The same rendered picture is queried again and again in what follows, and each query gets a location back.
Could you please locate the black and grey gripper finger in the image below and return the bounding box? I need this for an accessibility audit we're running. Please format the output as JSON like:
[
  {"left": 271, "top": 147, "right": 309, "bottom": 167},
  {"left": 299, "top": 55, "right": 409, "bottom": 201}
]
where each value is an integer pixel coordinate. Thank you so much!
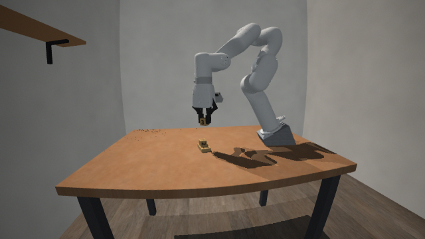
[
  {"left": 192, "top": 107, "right": 204, "bottom": 123},
  {"left": 205, "top": 98, "right": 218, "bottom": 124}
]

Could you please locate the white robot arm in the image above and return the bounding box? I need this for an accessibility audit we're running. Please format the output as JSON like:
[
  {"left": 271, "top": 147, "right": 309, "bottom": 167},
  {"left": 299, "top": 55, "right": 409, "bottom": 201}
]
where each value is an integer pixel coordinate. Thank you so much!
[{"left": 194, "top": 23, "right": 286, "bottom": 135}]

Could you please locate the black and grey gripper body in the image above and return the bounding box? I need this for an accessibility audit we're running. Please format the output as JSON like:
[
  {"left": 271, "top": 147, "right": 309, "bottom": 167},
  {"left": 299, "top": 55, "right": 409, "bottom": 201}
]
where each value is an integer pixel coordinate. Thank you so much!
[{"left": 192, "top": 84, "right": 216, "bottom": 108}]

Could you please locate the tan number cube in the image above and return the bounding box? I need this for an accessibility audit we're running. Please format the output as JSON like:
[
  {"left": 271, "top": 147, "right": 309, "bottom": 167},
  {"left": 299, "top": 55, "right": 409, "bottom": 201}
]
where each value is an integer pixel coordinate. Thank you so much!
[
  {"left": 200, "top": 118, "right": 210, "bottom": 126},
  {"left": 199, "top": 139, "right": 207, "bottom": 147}
]

